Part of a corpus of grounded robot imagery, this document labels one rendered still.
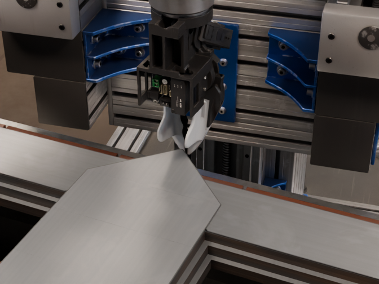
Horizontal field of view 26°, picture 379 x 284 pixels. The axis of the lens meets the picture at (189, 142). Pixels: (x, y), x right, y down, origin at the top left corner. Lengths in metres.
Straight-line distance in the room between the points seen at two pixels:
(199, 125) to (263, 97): 0.32
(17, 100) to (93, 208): 1.95
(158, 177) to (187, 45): 0.17
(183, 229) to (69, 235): 0.13
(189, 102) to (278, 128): 0.42
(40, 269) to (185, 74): 0.27
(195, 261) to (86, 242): 0.12
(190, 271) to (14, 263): 0.19
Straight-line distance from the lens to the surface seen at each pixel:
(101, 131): 2.69
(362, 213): 1.26
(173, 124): 1.04
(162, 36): 0.95
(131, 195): 0.98
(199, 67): 0.95
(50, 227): 0.95
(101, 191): 0.99
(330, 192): 2.08
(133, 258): 0.90
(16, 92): 2.95
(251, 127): 1.36
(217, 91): 0.99
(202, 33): 0.97
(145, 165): 1.03
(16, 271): 0.90
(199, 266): 0.92
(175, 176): 1.01
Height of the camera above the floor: 1.45
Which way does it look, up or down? 34 degrees down
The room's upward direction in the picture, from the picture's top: straight up
